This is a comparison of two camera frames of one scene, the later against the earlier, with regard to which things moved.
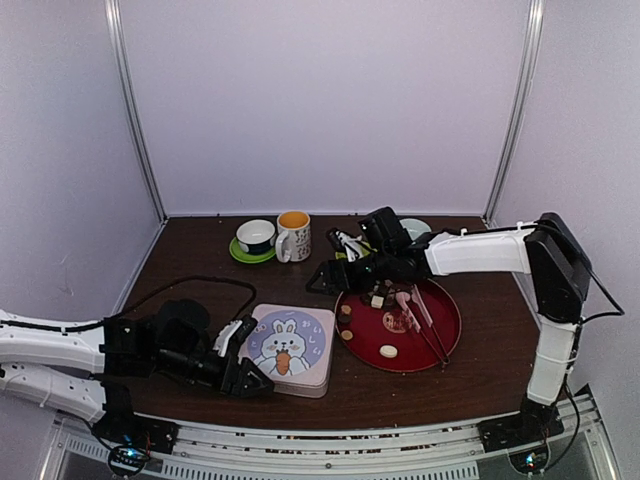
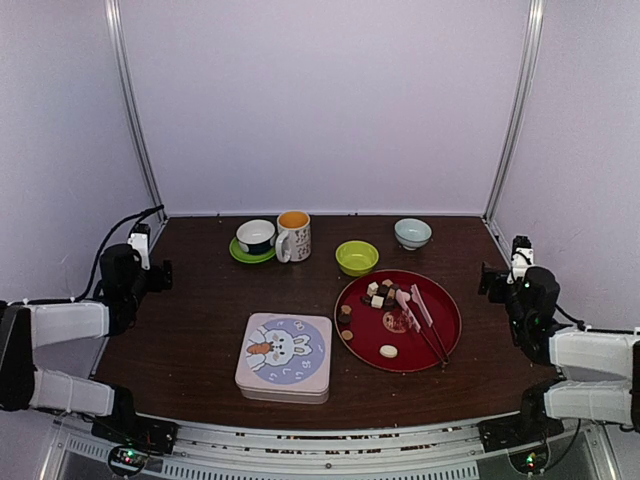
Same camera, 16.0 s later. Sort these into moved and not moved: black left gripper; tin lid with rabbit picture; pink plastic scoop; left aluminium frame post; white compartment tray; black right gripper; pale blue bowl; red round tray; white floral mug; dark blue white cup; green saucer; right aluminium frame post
Moved: white compartment tray; tin lid with rabbit picture; black left gripper; black right gripper
Not moved: white floral mug; red round tray; dark blue white cup; right aluminium frame post; pink plastic scoop; left aluminium frame post; green saucer; pale blue bowl
